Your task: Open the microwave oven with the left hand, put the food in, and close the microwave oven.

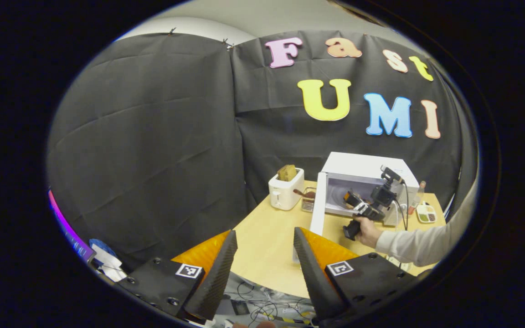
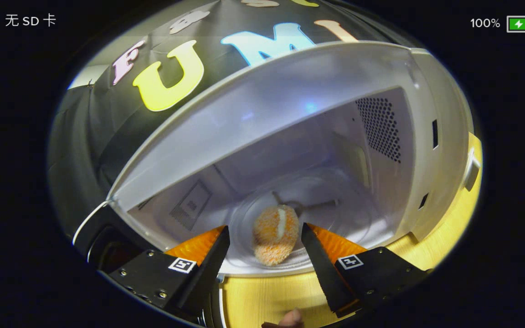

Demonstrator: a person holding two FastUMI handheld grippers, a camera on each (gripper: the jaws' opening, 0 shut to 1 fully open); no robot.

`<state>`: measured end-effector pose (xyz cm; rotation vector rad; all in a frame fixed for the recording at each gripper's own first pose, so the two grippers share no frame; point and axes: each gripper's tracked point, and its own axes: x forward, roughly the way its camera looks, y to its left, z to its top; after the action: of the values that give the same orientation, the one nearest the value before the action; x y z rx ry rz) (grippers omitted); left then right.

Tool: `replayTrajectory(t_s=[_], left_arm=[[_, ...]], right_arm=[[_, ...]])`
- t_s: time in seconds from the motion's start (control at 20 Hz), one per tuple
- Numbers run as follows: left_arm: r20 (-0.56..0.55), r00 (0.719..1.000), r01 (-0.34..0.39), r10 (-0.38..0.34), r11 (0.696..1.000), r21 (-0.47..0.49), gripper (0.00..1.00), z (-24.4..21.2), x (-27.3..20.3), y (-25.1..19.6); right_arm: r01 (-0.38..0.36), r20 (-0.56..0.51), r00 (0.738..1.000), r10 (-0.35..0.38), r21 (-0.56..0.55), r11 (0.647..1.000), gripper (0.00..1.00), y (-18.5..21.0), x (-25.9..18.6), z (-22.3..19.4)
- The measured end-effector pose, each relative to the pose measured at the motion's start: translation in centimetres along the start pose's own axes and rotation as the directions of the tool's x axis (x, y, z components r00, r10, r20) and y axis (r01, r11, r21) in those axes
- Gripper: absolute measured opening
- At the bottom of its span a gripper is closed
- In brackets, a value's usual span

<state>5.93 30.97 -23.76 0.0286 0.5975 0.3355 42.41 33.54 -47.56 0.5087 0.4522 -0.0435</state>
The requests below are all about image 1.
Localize blue cloth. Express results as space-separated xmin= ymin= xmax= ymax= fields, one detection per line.
xmin=89 ymin=238 xmax=117 ymax=258

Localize clear bottle red label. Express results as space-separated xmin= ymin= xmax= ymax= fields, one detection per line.
xmin=408 ymin=180 xmax=426 ymax=215

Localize white divided grain dish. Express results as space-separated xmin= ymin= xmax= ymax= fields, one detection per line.
xmin=416 ymin=203 xmax=437 ymax=224

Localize black camera cable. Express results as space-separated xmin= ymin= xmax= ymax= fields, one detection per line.
xmin=392 ymin=180 xmax=411 ymax=231

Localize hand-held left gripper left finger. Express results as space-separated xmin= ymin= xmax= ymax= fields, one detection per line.
xmin=117 ymin=229 xmax=239 ymax=322

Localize white toaster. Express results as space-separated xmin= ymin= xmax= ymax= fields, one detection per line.
xmin=268 ymin=165 xmax=305 ymax=211

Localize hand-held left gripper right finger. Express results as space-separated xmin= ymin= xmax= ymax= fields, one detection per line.
xmin=293 ymin=227 xmax=420 ymax=326

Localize white papers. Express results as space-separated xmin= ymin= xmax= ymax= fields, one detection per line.
xmin=92 ymin=255 xmax=129 ymax=283

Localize small wire basket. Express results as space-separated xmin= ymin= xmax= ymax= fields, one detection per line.
xmin=300 ymin=187 xmax=318 ymax=213

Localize white microwave oven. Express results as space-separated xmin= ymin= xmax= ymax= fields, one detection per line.
xmin=309 ymin=152 xmax=420 ymax=236

